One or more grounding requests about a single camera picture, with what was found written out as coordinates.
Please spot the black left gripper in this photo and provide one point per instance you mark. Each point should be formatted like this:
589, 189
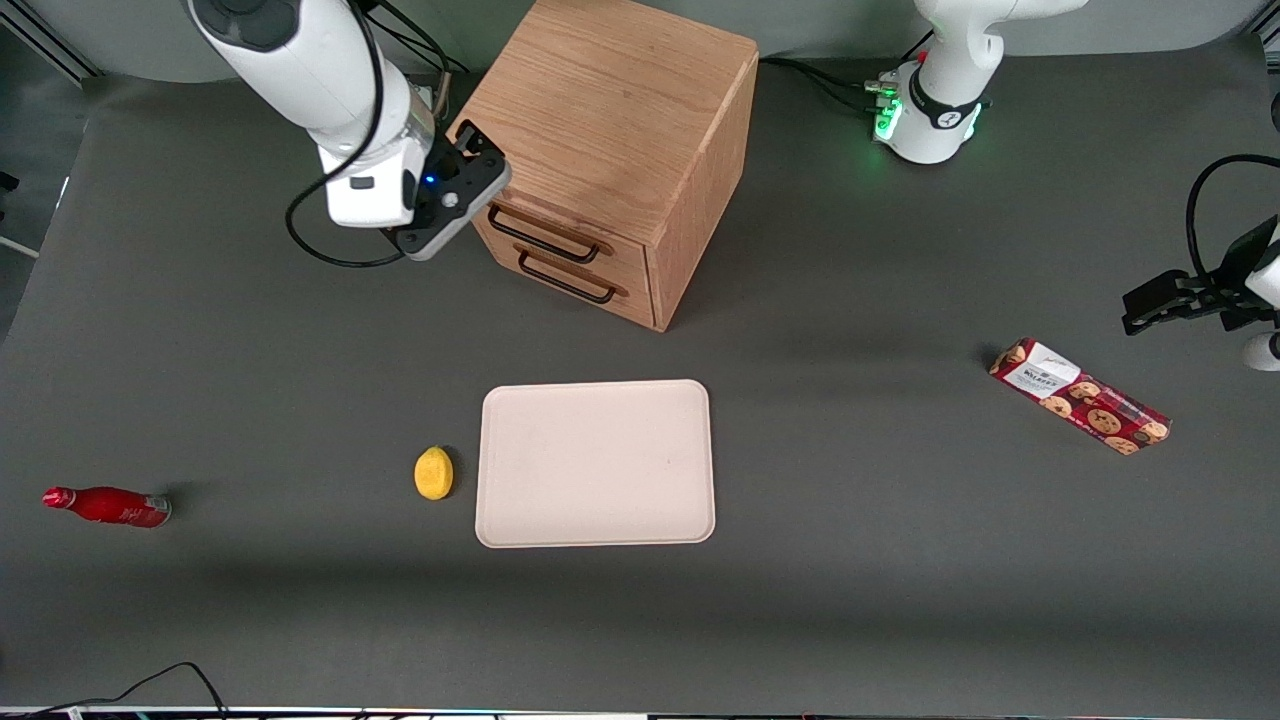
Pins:
1228, 279

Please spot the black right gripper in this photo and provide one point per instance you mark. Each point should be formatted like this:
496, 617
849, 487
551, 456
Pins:
477, 140

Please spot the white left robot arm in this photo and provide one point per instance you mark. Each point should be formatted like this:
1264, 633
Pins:
945, 110

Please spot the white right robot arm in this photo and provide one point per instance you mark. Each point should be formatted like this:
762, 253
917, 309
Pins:
300, 60

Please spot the oak wooden drawer cabinet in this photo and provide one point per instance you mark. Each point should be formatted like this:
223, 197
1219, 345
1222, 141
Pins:
600, 110

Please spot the red cookie box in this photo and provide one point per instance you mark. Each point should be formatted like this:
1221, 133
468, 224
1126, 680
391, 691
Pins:
1080, 398

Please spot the yellow lemon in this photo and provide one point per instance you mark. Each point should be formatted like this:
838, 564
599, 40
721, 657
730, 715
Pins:
433, 474

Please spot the beige plastic tray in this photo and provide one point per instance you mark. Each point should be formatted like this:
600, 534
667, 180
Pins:
595, 465

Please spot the red soda bottle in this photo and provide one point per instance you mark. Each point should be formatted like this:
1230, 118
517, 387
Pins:
110, 506

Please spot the aluminium frame profile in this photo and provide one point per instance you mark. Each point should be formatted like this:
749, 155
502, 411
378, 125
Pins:
1268, 38
60, 58

